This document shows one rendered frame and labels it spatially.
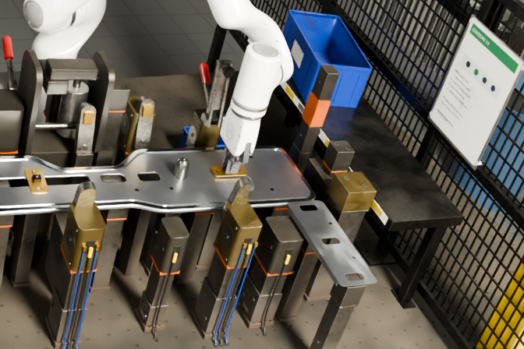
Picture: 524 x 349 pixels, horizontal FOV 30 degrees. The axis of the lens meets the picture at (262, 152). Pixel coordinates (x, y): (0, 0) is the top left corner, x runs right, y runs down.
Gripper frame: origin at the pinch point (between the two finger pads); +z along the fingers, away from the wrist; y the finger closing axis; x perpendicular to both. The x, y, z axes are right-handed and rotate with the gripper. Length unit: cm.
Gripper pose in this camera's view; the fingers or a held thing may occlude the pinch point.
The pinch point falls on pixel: (231, 163)
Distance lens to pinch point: 231.0
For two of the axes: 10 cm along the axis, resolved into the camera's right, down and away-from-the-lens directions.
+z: -2.6, 8.0, 5.4
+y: 3.9, 6.0, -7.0
